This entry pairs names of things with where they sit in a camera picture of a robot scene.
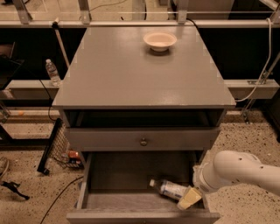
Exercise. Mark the black clamp tool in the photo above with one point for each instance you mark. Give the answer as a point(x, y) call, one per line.
point(14, 188)

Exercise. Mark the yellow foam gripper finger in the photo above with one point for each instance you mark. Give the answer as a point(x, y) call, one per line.
point(189, 198)

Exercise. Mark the wire mesh basket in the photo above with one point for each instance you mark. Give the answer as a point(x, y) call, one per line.
point(60, 150)

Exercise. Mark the black bar stand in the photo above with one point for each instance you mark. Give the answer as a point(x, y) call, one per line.
point(42, 164)

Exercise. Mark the orange can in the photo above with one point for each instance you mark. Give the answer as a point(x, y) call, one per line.
point(74, 155)

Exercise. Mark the round metal drawer knob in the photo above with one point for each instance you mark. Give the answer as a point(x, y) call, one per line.
point(143, 142)

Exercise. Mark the wooden stick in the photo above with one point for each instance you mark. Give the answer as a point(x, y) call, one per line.
point(55, 26)

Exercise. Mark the metal frame rail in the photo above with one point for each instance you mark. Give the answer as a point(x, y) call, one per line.
point(202, 24)

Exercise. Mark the white paper bowl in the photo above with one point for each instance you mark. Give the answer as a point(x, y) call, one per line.
point(159, 41)

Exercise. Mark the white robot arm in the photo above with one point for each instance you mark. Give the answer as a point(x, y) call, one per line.
point(229, 168)

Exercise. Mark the grey open lower drawer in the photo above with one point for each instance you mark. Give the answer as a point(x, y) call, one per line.
point(116, 189)

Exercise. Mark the grey closed upper drawer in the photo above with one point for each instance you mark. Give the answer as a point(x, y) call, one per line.
point(128, 139)

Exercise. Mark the blue plastic bottle white cap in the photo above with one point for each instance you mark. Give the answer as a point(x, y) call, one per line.
point(168, 188)

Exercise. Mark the grey wooden cabinet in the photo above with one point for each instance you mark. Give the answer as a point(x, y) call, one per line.
point(117, 81)

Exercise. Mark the clear water bottle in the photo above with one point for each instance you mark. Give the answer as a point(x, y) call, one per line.
point(52, 72)

